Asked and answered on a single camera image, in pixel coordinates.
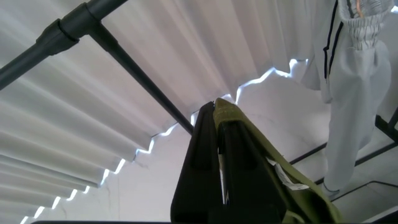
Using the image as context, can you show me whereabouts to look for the pale grey shorts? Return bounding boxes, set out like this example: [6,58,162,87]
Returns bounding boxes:
[300,0,395,200]

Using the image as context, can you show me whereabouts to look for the black clothes rack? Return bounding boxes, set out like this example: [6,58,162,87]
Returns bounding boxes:
[0,0,398,187]

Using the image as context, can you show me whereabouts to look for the green garment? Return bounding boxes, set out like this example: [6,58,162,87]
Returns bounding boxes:
[212,97,343,223]

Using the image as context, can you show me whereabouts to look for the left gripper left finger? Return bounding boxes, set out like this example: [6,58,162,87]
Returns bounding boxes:
[170,101,223,223]

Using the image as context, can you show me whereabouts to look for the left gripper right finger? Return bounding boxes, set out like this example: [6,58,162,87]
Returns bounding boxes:
[217,119,289,223]

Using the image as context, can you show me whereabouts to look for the white curtain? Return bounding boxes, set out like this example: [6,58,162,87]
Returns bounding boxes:
[0,0,398,224]

